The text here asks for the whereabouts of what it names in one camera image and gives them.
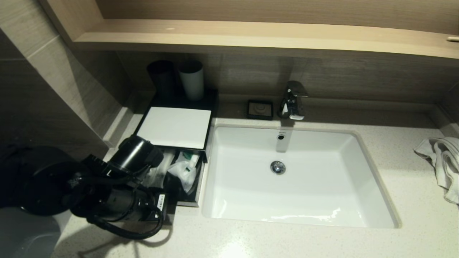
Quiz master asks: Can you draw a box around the black square soap dish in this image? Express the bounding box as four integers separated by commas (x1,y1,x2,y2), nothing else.
246,100,274,120

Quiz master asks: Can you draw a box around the pale grey cup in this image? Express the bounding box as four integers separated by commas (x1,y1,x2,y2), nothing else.
178,60,205,102

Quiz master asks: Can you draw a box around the small green-label sachet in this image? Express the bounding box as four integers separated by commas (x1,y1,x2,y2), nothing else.
181,150,200,169

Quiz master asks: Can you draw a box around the long green-label toothbrush packet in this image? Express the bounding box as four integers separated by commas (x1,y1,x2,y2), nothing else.
152,150,176,188

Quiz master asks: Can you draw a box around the black cup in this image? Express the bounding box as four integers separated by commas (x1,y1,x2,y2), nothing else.
146,60,176,99

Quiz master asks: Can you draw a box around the crumpled white towel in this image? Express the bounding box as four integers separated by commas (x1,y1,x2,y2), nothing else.
413,137,459,205

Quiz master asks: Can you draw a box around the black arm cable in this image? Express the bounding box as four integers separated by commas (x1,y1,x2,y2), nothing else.
84,201,164,240

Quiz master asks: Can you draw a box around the black amenity tray box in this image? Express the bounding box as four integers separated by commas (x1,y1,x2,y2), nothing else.
134,86,218,162

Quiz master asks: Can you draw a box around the chrome faucet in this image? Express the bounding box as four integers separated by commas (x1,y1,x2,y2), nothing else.
278,81,308,120

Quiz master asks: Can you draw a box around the black glossy tray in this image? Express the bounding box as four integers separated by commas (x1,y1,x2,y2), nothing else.
143,146,205,207

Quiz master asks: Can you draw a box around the light wooden shelf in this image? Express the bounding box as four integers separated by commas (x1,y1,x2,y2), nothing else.
72,19,459,60

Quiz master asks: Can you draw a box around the white ceramic sink basin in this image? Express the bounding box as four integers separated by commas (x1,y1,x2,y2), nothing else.
202,124,400,229

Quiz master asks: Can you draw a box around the clear plastic packet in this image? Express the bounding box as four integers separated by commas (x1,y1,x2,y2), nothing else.
168,161,197,195

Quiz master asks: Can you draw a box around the white glossy tray surface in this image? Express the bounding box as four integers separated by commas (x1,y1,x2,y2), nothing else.
136,107,212,149

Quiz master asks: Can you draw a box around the grey round bin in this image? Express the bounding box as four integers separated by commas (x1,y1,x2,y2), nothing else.
0,210,61,258

